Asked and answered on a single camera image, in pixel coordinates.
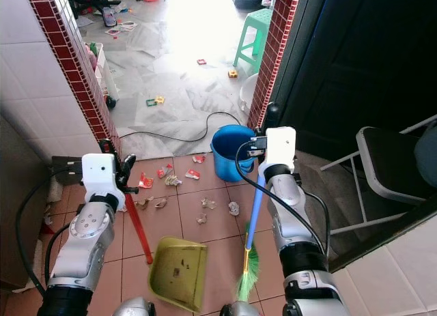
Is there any blue handled green broom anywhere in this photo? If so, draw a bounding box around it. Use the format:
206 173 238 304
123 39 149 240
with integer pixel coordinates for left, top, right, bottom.
236 102 281 302

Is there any yellow dustpan with red handle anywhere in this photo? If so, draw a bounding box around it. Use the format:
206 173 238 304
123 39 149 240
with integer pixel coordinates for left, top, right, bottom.
99 139 208 313

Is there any blue plastic bucket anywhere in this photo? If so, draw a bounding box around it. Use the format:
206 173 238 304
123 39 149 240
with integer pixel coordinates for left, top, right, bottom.
210 124 260 182

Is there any white plastic basin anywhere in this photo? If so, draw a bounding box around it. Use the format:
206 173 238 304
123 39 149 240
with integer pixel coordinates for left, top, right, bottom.
239 74 260 113

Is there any dark grey square board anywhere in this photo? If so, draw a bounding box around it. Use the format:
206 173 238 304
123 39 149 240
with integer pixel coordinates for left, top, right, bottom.
51 156 86 184

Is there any white plastic container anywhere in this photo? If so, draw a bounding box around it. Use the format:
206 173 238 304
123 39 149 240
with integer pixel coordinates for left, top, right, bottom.
89 43 118 109

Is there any grey metal cabinet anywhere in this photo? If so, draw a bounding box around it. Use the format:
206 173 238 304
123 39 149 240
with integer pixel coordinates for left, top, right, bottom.
0 101 52 289

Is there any green plastic stool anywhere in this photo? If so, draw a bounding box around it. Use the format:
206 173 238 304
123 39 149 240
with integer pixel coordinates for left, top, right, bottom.
234 8 274 74

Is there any silver robot left leg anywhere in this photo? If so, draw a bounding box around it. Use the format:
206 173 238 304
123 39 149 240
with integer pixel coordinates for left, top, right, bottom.
113 297 156 316

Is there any silver robot leg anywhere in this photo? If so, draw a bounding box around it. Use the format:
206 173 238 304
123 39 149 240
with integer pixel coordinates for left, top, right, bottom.
113 297 156 316
221 302 270 316

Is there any dark wooden door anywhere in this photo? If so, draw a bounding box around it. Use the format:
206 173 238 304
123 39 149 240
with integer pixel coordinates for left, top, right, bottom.
280 0 437 160

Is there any black folding chair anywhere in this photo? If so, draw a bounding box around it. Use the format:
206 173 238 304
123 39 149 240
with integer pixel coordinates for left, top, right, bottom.
320 115 437 235

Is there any silver robot right leg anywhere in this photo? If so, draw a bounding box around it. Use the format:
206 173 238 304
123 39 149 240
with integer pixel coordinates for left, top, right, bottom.
221 302 270 316

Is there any dark blue cushion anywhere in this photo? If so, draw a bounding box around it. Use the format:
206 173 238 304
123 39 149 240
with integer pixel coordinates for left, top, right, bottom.
413 121 437 187

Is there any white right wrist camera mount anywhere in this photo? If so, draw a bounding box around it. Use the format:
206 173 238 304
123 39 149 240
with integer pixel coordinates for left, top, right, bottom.
264 127 296 180

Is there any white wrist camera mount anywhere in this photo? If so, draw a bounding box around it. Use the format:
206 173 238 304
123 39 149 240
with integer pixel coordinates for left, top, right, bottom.
82 154 125 211
264 127 296 180

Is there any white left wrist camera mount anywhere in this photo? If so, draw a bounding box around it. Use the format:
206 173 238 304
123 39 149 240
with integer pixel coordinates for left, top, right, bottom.
82 154 125 211

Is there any thin black floor cable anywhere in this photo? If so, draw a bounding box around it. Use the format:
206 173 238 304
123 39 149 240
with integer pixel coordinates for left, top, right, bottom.
119 111 240 143

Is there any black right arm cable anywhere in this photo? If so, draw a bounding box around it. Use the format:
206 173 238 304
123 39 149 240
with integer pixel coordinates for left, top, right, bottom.
236 142 332 255

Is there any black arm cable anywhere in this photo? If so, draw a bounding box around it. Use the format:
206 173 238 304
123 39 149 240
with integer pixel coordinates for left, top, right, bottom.
15 167 86 296
236 142 332 255

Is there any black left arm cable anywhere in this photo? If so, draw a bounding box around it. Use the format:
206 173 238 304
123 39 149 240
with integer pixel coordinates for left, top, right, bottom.
15 167 86 296

